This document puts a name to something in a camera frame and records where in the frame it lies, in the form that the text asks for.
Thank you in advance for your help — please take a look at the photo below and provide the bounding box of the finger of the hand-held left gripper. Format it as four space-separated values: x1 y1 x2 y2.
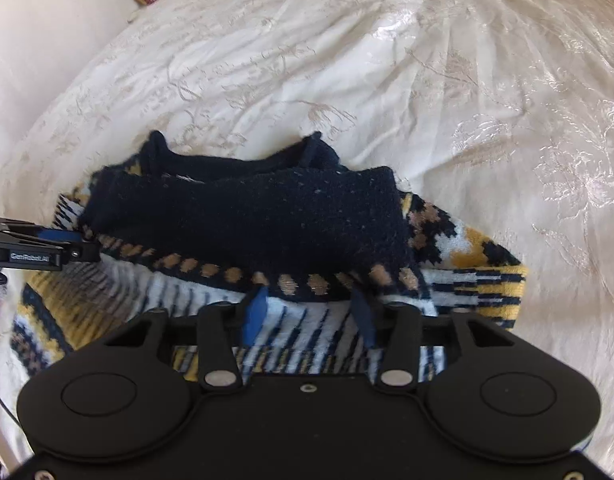
61 242 102 266
0 217 84 244

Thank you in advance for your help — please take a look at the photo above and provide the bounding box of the white embroidered bedspread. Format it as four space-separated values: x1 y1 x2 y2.
0 0 614 466

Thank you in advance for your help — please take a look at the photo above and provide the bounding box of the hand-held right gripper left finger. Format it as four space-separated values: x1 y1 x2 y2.
101 287 268 395

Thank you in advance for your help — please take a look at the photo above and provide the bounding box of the navy yellow patterned knit sweater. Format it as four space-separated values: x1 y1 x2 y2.
9 130 530 382

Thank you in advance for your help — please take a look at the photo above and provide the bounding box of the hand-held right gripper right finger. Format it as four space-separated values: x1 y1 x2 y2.
351 287 516 394

